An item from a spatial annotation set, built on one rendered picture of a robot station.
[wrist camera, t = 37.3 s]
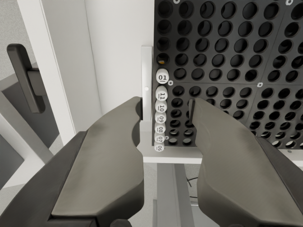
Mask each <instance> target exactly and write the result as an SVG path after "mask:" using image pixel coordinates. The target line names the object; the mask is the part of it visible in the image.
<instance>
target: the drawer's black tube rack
mask: <svg viewBox="0 0 303 227"><path fill-rule="evenodd" d="M173 1H174V3H175V4H176V14H175V27H174V45H173V57H172V70H171V80H170V81H168V82H167V83H168V84H169V85H170V100H169V112H168V125H167V136H165V139H166V146H177V147H197V146H196V144H195V140H196V134H197V129H196V127H195V126H194V125H193V123H192V122H190V121H189V100H190V99H195V98H201V99H203V100H205V101H206V102H208V103H210V104H212V105H213V106H215V107H217V108H219V109H220V110H222V111H224V112H225V113H227V114H228V115H230V116H232V117H233V118H235V119H236V120H238V121H239V122H240V123H242V124H243V125H244V126H245V127H246V128H247V129H249V130H250V131H251V132H252V133H253V134H254V135H255V136H257V137H264V138H266V139H267V140H268V141H269V142H270V143H271V144H272V143H273V142H275V141H279V142H278V143H277V144H275V145H274V146H275V147H276V148H277V149H286V150H303V145H301V144H302V143H303V0H173ZM171 133H176V134H171ZM185 133H190V134H185ZM261 135H265V136H261ZM276 135H280V136H276ZM290 136H293V137H290ZM171 138H175V139H177V141H176V142H170V141H169V140H170V139H171ZM184 139H191V141H190V142H188V143H185V142H183V140H184ZM290 141H293V142H292V143H291V144H290V145H286V144H287V143H288V142H290Z"/></svg>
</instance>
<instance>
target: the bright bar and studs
mask: <svg viewBox="0 0 303 227"><path fill-rule="evenodd" d="M141 80H142V98H143V121H151V117H152V45H142V46H141Z"/></svg>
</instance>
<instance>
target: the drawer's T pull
mask: <svg viewBox="0 0 303 227"><path fill-rule="evenodd" d="M6 50H7V53H8V56H9V59H10V61H11V64H12V66H13V68H14V71H15V74H16V76H17V79H18V81H19V84H20V86H21V88H22V91H23V94H24V96H25V99H26V101H27V104H28V106H29V109H30V111H31V112H32V113H34V114H42V113H44V112H45V109H46V106H45V103H44V100H43V97H42V96H48V95H47V92H46V89H45V86H44V83H43V80H42V77H41V73H40V70H39V68H32V65H31V62H30V59H29V56H28V53H27V50H26V48H25V47H24V46H23V45H22V44H19V43H11V44H8V46H7V49H6Z"/></svg>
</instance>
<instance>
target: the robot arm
mask: <svg viewBox="0 0 303 227"><path fill-rule="evenodd" d="M141 120H143V98H142V97H139V96H134V97H132V98H131V99H129V100H127V101H125V102H124V103H122V104H121V105H119V106H117V107H116V108H114V109H112V110H111V111H109V112H107V113H106V114H105V115H103V116H102V117H101V118H99V119H98V120H97V121H96V122H94V123H93V124H92V125H91V126H90V127H89V128H88V129H87V130H86V131H79V132H78V133H77V134H76V135H75V136H74V137H73V138H72V139H71V140H70V141H69V142H68V143H67V144H66V145H65V146H64V147H63V148H62V149H61V150H60V151H59V152H58V153H57V154H55V155H54V156H53V157H52V158H51V159H50V160H49V161H48V162H47V163H46V164H45V165H44V166H43V167H42V168H41V169H40V170H39V171H38V172H37V173H36V174H35V175H34V176H33V177H32V178H31V179H30V180H29V181H28V182H27V183H26V184H25V185H24V186H23V188H22V189H21V190H20V191H19V192H18V193H17V195H16V196H15V197H14V198H13V199H12V200H11V202H10V203H9V205H8V206H7V207H6V209H5V210H4V211H3V213H2V214H1V216H0V227H132V225H131V223H130V222H129V221H128V219H130V218H131V217H132V216H134V215H135V214H136V213H137V212H139V211H140V210H141V209H142V208H143V206H144V168H143V155H142V153H141V152H140V151H139V150H138V149H137V146H138V145H139V143H140V122H141ZM189 121H190V122H192V123H193V125H194V126H195V127H196V129H197V134H196V140H195V144H196V146H197V147H198V148H199V150H200V151H201V153H202V155H203V157H202V162H201V166H200V170H199V175H198V179H197V200H198V206H199V208H200V210H201V211H202V212H203V213H204V214H205V215H206V216H208V217H209V218H210V219H211V220H213V221H214V222H215V223H217V224H218V225H219V226H220V227H303V171H302V170H301V169H300V168H299V167H298V166H297V165H295V164H294V163H293V162H292V161H291V160H290V159H289V158H287V157H286V156H285V155H284V154H283V153H281V152H280V151H279V150H278V149H277V148H276V147H275V146H273V145H272V144H271V143H270V142H269V141H268V140H267V139H266V138H264V137H257V136H255V135H254V134H253V133H252V132H251V131H250V130H249V129H247V128H246V127H245V126H244V125H243V124H242V123H240V122H239V121H238V120H236V119H235V118H233V117H232V116H230V115H228V114H227V113H225V112H224V111H222V110H220V109H219V108H217V107H215V106H213V105H212V104H210V103H208V102H206V101H205V100H203V99H201V98H195V99H190V100H189Z"/></svg>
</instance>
